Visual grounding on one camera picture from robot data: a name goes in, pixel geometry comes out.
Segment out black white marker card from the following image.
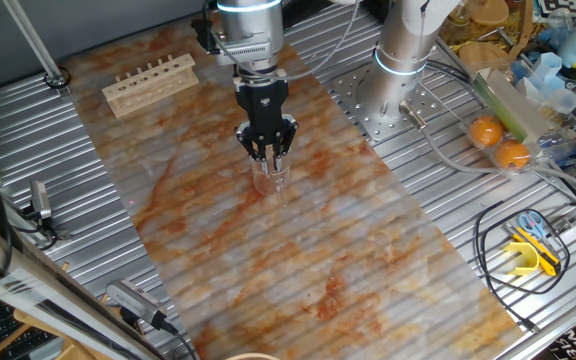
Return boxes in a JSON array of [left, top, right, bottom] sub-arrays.
[[537, 0, 576, 17]]

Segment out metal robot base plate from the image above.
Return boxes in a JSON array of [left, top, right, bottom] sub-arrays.
[[331, 62, 462, 142]]

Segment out thin grey cable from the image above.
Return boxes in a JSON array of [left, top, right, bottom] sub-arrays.
[[207, 0, 362, 82]]

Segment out clear plastic fruit tray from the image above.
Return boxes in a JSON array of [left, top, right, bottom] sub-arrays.
[[460, 110, 552, 177]]

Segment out black keyboard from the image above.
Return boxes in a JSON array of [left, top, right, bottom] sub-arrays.
[[0, 288, 62, 360]]

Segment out black cable with plug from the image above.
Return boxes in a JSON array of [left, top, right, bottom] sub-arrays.
[[472, 199, 573, 335]]

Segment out wooden test tube rack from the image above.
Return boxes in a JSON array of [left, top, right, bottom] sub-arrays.
[[101, 53, 200, 119]]

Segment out black ring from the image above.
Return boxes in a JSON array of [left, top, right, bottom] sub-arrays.
[[42, 66, 73, 91]]

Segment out clear measuring cup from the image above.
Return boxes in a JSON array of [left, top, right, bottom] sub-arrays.
[[546, 87, 576, 115]]

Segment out orange marble pattern mat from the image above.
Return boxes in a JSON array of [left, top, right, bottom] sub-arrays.
[[60, 0, 527, 360]]

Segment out clear glass test tube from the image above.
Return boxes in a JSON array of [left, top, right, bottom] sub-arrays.
[[266, 149, 289, 207]]

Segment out round wooden disc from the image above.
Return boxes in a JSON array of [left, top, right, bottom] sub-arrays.
[[456, 41, 510, 66], [467, 0, 511, 26]]

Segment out orange fruit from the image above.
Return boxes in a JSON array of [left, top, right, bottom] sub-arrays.
[[468, 115, 505, 148], [494, 138, 531, 171]]

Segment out black cable bundle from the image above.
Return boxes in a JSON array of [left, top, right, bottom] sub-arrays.
[[425, 59, 477, 86]]

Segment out wooden board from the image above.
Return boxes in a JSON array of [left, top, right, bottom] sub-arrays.
[[0, 307, 102, 360]]

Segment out black camera cable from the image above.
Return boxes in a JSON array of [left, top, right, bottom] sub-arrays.
[[160, 317, 200, 360]]

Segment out blue hexagonal cup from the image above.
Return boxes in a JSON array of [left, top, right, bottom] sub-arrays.
[[534, 51, 564, 84]]

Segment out grey metal beam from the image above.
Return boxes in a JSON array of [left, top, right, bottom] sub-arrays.
[[0, 212, 169, 360]]

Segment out small grey camera on mount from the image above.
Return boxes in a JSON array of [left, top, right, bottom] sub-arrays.
[[20, 178, 73, 251]]

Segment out clear box with green strip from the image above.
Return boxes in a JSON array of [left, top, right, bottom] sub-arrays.
[[469, 66, 552, 146]]

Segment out wooden frame strip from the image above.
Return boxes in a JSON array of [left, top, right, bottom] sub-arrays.
[[506, 0, 538, 60]]

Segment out yellow utility knife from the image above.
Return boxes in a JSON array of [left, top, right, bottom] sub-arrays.
[[505, 222, 563, 278]]

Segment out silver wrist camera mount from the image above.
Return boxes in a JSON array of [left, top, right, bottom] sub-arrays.
[[212, 38, 275, 67]]

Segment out yellow curved plastic piece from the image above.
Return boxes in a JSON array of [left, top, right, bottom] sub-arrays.
[[500, 240, 541, 278]]

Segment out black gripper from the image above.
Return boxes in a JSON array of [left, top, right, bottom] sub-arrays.
[[232, 74, 300, 176]]

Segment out glass jar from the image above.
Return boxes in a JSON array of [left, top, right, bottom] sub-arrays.
[[447, 3, 472, 27]]

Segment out aluminium frame pole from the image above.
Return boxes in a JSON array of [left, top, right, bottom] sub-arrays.
[[1, 0, 72, 97]]

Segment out grey robot power cable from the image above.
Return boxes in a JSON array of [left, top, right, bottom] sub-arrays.
[[398, 98, 576, 199]]

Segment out blue handled scissors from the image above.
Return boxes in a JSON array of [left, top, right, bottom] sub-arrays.
[[516, 209, 547, 240]]

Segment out black cable connector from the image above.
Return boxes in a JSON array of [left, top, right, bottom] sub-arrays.
[[190, 17, 220, 56]]

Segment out silver ribbed camera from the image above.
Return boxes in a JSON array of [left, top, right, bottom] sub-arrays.
[[104, 278, 170, 330]]

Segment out clear glass beaker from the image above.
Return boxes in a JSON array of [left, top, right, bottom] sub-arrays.
[[250, 155, 292, 197]]

